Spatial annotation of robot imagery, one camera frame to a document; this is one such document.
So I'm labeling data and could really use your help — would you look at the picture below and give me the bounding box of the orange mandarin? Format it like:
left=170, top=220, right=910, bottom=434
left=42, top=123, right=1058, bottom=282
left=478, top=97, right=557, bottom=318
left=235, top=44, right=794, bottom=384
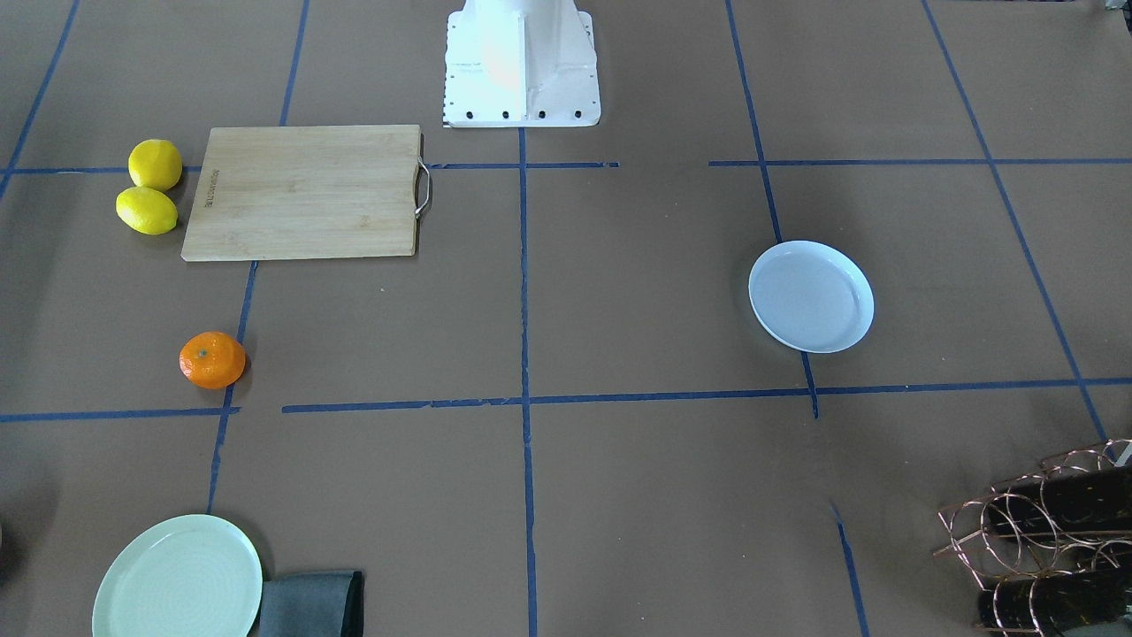
left=178, top=332, right=248, bottom=388

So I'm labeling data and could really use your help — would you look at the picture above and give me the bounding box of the copper wire bottle rack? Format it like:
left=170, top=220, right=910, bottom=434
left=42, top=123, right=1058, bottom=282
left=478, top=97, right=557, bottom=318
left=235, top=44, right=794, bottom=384
left=937, top=439, right=1131, bottom=636

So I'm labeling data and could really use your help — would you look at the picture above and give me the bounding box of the dark wine bottle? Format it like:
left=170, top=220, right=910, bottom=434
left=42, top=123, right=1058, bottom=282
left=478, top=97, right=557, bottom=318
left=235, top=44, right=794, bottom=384
left=977, top=567, right=1131, bottom=636
left=985, top=466, right=1131, bottom=540

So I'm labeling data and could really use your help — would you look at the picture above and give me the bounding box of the light blue plate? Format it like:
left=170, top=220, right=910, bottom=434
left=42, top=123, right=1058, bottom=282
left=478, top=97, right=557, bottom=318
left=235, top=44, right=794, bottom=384
left=747, top=241, right=875, bottom=354

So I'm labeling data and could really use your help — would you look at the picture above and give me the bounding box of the yellow lemon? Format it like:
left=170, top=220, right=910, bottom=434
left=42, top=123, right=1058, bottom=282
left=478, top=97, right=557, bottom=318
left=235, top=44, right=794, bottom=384
left=126, top=140, right=185, bottom=192
left=115, top=186, right=179, bottom=235

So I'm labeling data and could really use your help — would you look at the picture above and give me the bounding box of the bamboo cutting board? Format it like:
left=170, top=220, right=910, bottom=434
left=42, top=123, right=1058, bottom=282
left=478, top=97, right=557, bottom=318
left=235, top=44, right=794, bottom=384
left=181, top=124, right=432, bottom=262

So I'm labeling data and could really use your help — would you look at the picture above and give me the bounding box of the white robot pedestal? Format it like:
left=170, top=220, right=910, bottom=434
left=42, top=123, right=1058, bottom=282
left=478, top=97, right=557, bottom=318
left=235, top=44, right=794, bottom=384
left=441, top=1, right=602, bottom=128

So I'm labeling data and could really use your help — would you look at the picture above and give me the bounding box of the light green plate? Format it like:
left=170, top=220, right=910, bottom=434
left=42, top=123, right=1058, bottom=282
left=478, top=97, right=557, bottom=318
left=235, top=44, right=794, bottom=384
left=91, top=515, right=264, bottom=636

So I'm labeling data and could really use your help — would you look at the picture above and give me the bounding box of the dark grey folded cloth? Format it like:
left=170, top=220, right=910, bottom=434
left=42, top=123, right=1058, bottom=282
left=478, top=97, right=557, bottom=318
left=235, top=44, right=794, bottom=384
left=258, top=570, right=365, bottom=636

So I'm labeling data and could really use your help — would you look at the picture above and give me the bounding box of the dark wine bottle front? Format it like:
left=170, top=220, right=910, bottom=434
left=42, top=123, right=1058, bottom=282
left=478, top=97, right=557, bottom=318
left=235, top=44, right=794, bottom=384
left=977, top=567, right=1131, bottom=636

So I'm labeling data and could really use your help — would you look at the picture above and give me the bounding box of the dark wine bottle middle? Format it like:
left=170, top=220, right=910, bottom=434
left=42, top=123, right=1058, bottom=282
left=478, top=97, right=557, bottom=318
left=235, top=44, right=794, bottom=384
left=985, top=466, right=1131, bottom=540

